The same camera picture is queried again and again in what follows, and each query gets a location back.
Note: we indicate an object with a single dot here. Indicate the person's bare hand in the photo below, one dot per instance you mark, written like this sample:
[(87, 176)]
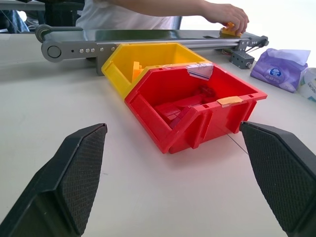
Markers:
[(234, 17)]

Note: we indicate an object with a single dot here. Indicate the red plastic storage bin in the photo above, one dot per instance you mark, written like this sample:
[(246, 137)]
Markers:
[(190, 108)]

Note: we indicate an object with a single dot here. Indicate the grey conveyor belt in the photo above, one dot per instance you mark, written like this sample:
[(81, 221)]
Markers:
[(138, 40)]

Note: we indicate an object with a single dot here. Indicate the yellow plastic storage bin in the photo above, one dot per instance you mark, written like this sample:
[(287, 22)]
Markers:
[(138, 64)]

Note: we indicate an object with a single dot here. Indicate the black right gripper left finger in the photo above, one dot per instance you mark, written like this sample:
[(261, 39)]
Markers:
[(74, 177)]

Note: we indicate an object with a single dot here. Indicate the beige tape strip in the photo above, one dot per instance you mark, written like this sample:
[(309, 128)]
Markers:
[(229, 100)]

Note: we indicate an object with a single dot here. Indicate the red toy blocks pile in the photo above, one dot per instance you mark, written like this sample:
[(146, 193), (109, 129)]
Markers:
[(182, 108)]

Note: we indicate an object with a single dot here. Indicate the yellow toy block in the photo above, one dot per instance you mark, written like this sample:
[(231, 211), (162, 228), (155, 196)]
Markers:
[(230, 30)]

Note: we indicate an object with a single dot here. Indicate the yellow block in bin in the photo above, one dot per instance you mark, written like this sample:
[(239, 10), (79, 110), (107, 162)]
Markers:
[(137, 71)]

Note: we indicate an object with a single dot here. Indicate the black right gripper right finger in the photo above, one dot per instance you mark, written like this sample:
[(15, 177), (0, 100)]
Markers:
[(279, 177)]

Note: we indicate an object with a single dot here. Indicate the white torn label sticker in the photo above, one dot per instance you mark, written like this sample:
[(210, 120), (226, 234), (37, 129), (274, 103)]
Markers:
[(200, 70)]

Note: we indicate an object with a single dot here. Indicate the person's white shirt torso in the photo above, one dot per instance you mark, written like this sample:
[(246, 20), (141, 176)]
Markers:
[(128, 14)]

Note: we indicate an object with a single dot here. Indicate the purple tissue pack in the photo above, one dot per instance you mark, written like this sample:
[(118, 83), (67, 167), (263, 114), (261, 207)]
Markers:
[(279, 69)]

